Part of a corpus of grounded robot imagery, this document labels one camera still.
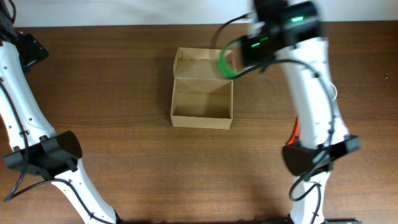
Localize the green tape roll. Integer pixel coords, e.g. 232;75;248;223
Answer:
217;39;244;80

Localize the right black cable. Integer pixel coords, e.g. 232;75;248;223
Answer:
211;12;338;224

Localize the white masking tape roll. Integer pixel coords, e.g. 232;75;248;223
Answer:
329;82;338;101

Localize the orange utility knife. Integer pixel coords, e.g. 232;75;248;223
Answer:
285;117;300;145

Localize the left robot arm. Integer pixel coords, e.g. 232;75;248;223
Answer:
1;1;122;223

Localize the brown cardboard box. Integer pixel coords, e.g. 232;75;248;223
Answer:
170;47;233;129

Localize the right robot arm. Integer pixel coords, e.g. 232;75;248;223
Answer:
241;1;361;223

